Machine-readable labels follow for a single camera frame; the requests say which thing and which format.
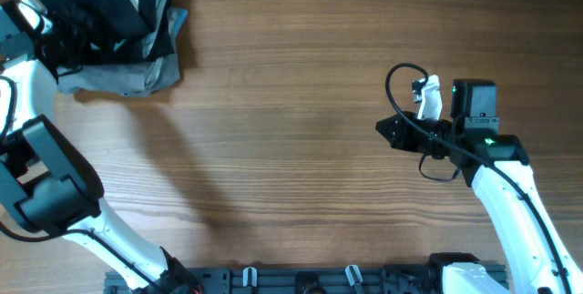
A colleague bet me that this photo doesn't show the white rail clip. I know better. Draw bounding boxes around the white rail clip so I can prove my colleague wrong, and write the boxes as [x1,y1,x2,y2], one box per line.
[242,267,258,289]
[344,264,363,293]

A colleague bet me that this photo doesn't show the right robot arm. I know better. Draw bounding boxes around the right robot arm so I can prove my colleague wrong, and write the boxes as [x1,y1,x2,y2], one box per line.
[375,76,582,293]

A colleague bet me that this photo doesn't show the grey folded garment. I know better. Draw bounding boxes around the grey folded garment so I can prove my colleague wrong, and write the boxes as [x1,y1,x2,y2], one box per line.
[57,7,188,96]

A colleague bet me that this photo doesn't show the right black cable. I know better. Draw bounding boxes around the right black cable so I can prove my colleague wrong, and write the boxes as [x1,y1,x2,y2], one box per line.
[384,62,573,294]

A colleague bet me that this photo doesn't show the black folded garment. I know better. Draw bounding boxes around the black folded garment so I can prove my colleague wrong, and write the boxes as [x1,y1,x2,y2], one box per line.
[87,0,173,65]

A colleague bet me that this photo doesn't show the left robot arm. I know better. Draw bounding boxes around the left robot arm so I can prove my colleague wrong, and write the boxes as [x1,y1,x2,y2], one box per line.
[1,0,203,293]

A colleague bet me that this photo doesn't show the black t-shirt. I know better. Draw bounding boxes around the black t-shirt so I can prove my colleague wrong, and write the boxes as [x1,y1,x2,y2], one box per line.
[40,0,157,65]

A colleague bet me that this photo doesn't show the left white rail clip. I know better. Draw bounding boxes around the left white rail clip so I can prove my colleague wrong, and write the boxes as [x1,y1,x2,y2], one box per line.
[242,267,258,289]

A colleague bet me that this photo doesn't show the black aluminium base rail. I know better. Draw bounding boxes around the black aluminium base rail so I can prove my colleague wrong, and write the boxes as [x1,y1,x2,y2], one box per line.
[103,265,509,294]

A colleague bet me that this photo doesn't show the right white rail clip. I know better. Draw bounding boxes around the right white rail clip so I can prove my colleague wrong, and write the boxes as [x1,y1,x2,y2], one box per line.
[344,264,363,293]

